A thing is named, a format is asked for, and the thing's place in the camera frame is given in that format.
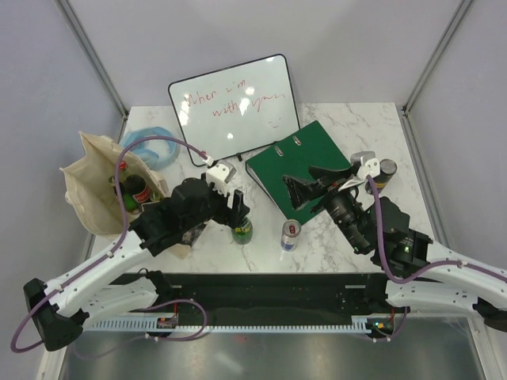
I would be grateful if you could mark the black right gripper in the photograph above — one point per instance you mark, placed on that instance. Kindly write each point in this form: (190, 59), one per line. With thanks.
(300, 191)

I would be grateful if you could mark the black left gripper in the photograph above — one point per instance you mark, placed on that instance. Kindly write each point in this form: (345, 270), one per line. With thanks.
(230, 216)

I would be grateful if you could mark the green Perrier bottle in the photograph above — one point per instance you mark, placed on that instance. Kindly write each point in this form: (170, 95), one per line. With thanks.
(130, 205)
(243, 233)
(155, 196)

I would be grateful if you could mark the cola bottle red cap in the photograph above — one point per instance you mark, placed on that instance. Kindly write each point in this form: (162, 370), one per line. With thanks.
(134, 184)

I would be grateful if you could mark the beige canvas tote bag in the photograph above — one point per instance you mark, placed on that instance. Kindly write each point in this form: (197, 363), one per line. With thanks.
(91, 195)

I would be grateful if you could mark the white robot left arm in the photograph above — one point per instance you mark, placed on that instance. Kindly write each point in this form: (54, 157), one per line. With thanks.
(62, 308)

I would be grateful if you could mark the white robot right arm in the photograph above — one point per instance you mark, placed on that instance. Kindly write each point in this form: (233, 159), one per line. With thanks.
(418, 269)

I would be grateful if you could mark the silver blue energy drink can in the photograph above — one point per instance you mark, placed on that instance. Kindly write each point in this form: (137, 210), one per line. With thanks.
(290, 235)

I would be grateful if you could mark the black yellow label can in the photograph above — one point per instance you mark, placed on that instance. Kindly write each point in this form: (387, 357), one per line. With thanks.
(388, 168)

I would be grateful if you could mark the small white whiteboard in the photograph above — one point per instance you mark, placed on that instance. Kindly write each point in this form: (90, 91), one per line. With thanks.
(238, 109)

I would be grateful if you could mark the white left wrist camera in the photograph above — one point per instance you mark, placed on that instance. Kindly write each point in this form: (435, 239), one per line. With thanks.
(219, 175)

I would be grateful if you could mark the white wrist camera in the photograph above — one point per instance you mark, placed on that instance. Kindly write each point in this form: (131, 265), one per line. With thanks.
(219, 175)
(365, 164)

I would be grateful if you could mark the green ring binder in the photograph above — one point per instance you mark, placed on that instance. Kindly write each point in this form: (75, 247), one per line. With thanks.
(293, 156)

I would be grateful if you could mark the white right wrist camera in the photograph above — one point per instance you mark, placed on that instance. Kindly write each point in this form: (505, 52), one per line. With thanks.
(365, 164)

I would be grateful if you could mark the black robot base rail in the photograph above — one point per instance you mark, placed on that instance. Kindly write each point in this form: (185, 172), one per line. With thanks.
(267, 299)

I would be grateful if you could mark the right aluminium frame post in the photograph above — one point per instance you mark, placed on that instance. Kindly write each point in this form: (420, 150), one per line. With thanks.
(447, 36)

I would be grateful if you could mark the aluminium frame post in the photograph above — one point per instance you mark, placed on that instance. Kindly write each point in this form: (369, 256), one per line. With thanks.
(86, 45)
(447, 36)

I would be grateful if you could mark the white slotted cable duct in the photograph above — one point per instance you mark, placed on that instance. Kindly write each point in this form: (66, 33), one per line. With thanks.
(164, 323)

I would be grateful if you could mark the left aluminium frame post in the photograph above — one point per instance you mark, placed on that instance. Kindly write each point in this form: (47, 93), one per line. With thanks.
(86, 45)

